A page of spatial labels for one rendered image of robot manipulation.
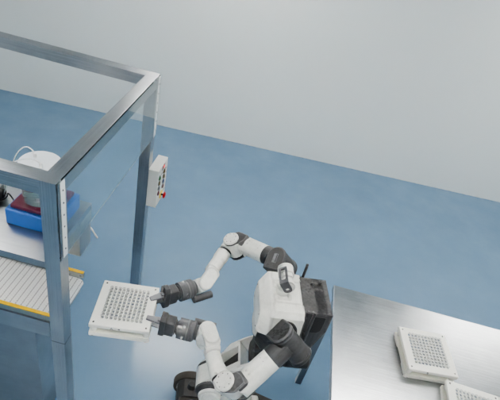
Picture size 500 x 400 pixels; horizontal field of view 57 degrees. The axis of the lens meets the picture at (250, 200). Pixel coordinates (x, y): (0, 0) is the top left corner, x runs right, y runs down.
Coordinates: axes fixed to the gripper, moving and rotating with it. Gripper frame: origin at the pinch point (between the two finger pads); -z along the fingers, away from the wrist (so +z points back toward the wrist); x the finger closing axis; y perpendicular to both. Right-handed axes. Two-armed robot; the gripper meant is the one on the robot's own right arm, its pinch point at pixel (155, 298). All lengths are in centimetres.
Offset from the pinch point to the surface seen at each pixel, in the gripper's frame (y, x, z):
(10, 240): 25, -29, -51
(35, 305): 27, 15, -44
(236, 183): 185, 106, 183
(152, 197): 74, 6, 31
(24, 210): 31, -36, -45
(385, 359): -64, 14, 94
